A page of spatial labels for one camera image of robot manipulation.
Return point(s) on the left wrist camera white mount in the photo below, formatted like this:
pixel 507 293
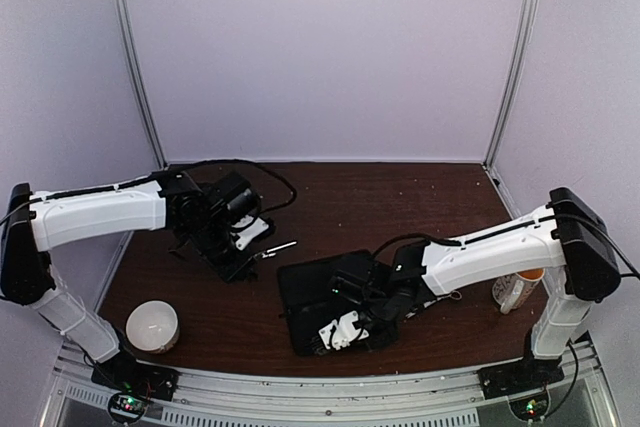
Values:
pixel 247 229

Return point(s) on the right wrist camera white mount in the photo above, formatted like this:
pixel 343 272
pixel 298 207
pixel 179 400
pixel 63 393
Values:
pixel 343 332

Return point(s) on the right aluminium frame post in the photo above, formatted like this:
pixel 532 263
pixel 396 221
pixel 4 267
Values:
pixel 524 30

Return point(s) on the silver thinning shears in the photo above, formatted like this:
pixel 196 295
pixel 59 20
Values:
pixel 273 251

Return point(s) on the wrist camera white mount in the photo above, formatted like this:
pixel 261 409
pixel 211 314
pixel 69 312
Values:
pixel 343 332
pixel 247 229

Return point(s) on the white ceramic bowl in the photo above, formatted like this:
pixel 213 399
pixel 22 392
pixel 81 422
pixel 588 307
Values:
pixel 153 327

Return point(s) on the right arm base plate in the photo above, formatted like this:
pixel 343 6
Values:
pixel 515 377

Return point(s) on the aluminium frame post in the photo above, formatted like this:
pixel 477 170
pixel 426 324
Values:
pixel 137 83
pixel 524 30

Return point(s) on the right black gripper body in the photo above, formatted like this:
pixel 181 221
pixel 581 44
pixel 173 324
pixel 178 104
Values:
pixel 380 312

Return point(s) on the white mug yellow inside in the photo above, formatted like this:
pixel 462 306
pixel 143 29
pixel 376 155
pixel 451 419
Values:
pixel 509 292

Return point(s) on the left aluminium frame post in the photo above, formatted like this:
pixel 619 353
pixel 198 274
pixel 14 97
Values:
pixel 137 83

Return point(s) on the left circuit board with leds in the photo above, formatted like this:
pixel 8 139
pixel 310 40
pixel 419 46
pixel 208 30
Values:
pixel 126 408

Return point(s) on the black zip tool case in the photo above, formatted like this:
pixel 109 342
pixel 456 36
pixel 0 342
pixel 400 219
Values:
pixel 316 294

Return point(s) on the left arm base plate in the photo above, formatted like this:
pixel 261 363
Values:
pixel 125 373

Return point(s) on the silver hair scissors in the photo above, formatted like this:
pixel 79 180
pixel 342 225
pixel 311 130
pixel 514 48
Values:
pixel 421 307

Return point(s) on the right circuit board with leds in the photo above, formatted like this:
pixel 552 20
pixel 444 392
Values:
pixel 531 407

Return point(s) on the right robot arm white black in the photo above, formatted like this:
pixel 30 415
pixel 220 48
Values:
pixel 563 234

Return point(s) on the aluminium front rail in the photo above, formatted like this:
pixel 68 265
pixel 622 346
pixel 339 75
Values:
pixel 451 397

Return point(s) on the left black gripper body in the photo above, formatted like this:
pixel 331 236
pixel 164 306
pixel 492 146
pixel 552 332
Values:
pixel 214 238

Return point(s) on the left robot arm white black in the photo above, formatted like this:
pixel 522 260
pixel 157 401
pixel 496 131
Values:
pixel 220 220

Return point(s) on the circuit board with leds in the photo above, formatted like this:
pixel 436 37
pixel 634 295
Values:
pixel 126 408
pixel 531 407

